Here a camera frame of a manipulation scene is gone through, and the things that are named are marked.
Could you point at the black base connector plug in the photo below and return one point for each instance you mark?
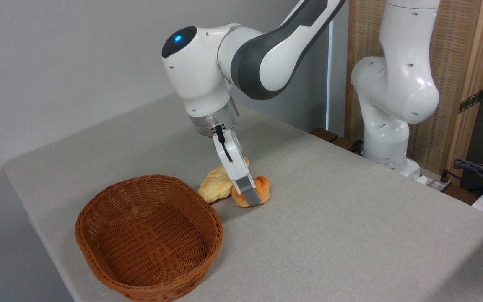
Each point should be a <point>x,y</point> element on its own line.
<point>445,177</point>

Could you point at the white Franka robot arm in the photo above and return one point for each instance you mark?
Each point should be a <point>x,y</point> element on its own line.
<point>396,84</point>

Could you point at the dark metal screen hinge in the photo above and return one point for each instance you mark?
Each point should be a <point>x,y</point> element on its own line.
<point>471,101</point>

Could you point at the brown wicker basket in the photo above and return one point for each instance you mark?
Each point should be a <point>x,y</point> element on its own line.
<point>149,235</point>

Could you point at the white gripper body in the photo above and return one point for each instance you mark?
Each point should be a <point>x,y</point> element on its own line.
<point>234,157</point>

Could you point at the long pale braided bread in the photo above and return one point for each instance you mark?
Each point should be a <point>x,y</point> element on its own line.
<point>214,186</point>

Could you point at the white vertical pole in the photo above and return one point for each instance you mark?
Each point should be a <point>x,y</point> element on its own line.
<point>329,84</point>

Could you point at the wooden woven folding screen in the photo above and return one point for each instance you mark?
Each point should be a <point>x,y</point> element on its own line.
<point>451,42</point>

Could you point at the round orange bread roll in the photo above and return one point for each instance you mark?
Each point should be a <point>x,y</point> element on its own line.
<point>263,188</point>

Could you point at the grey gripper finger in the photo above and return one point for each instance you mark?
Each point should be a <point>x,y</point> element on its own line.
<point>249,191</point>

